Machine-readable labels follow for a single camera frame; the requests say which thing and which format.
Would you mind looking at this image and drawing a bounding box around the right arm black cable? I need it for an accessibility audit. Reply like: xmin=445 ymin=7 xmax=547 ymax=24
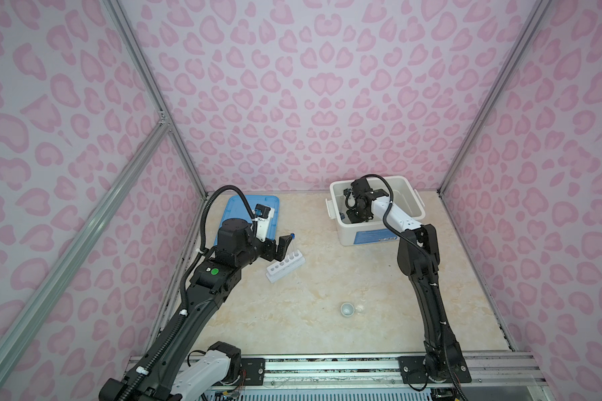
xmin=360 ymin=173 xmax=470 ymax=401

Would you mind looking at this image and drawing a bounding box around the white plastic storage bin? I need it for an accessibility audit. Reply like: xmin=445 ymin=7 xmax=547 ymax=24
xmin=326 ymin=175 xmax=426 ymax=246

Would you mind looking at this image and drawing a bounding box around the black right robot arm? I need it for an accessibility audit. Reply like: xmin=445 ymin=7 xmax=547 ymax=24
xmin=344 ymin=174 xmax=472 ymax=389

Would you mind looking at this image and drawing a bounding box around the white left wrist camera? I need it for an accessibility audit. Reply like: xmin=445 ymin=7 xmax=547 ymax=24
xmin=254 ymin=204 xmax=276 ymax=242

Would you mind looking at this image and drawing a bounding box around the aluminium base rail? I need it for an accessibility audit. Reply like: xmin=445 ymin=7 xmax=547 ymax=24
xmin=114 ymin=352 xmax=553 ymax=401

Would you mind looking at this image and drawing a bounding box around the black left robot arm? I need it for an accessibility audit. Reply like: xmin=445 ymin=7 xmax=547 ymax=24
xmin=98 ymin=218 xmax=295 ymax=400

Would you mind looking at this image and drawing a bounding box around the white test tube rack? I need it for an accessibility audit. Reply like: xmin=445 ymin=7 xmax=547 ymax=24
xmin=266 ymin=251 xmax=306 ymax=283

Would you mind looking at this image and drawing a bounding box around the blue plastic bin lid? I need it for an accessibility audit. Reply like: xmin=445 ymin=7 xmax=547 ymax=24
xmin=219 ymin=195 xmax=280 ymax=240

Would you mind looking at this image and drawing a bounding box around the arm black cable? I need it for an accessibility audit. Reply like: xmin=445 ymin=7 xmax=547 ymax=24
xmin=360 ymin=173 xmax=470 ymax=401
xmin=177 ymin=184 xmax=257 ymax=317

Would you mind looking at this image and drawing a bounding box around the aluminium frame strut left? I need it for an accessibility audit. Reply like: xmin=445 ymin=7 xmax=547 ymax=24
xmin=0 ymin=120 xmax=172 ymax=389

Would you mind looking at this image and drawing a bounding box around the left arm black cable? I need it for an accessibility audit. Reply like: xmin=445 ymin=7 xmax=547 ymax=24
xmin=177 ymin=184 xmax=257 ymax=317

